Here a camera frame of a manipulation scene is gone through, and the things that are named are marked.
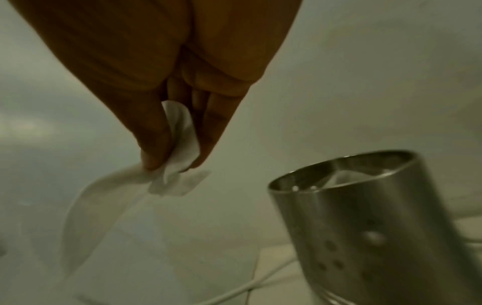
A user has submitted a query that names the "person's right hand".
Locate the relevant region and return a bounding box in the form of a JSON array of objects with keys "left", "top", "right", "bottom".
[{"left": 7, "top": 0, "right": 304, "bottom": 172}]

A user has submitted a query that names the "white tissue sheet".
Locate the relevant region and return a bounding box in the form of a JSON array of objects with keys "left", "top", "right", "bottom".
[{"left": 61, "top": 100, "right": 212, "bottom": 278}]

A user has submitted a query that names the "white paper in cup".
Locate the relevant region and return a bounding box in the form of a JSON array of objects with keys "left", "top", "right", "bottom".
[{"left": 326, "top": 167, "right": 401, "bottom": 188}]

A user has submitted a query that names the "perforated metal cup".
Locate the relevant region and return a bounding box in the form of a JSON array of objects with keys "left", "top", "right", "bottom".
[{"left": 268, "top": 149, "right": 482, "bottom": 305}]

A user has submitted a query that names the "white power cable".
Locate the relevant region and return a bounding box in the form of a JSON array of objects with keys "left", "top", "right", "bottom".
[{"left": 199, "top": 241, "right": 482, "bottom": 305}]

